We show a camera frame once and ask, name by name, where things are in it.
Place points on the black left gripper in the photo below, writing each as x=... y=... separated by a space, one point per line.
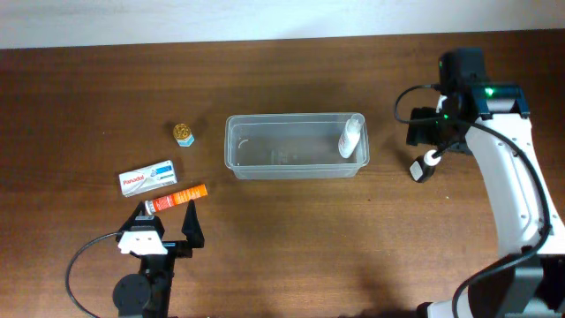
x=192 y=232

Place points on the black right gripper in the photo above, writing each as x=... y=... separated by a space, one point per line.
x=418 y=128

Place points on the dark bottle white cap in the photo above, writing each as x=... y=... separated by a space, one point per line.
x=424 y=166

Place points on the white Panadol box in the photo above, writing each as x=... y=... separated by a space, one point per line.
x=148 y=178

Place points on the white squeeze bottle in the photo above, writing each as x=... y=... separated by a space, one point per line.
x=351 y=135

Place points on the small jar gold lid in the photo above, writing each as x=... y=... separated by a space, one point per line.
x=183 y=135

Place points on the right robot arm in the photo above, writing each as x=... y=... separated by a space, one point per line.
x=491 y=122

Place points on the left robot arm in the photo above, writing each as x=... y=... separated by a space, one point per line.
x=146 y=293

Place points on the clear plastic container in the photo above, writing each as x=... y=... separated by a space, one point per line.
x=291 y=146

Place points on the orange tube white cap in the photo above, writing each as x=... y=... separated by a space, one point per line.
x=172 y=200

